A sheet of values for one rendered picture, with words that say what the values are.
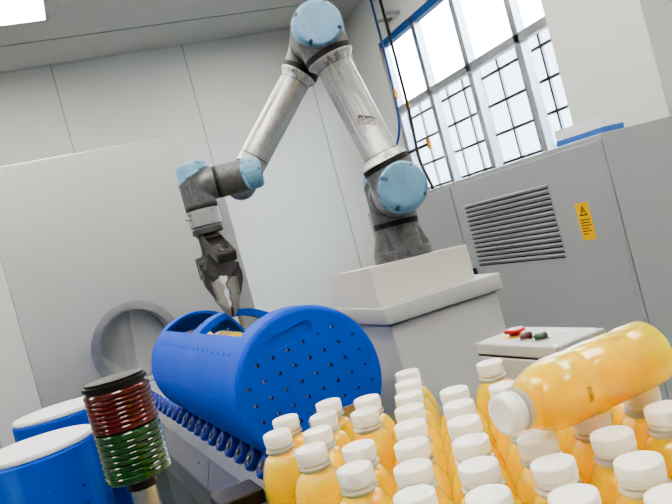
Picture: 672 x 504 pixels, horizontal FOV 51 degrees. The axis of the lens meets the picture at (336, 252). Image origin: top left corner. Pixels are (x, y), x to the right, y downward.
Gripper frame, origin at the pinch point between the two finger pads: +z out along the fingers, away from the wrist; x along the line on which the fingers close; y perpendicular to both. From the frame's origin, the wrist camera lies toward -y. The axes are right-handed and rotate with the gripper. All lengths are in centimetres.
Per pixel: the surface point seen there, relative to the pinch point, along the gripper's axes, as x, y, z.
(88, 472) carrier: 38, 22, 28
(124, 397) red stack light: 36, -87, -1
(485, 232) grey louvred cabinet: -158, 115, 6
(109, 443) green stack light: 38, -87, 3
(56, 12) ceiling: -32, 364, -218
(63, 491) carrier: 44, 19, 30
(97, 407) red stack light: 38, -86, 0
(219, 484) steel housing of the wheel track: 13.0, 0.8, 36.3
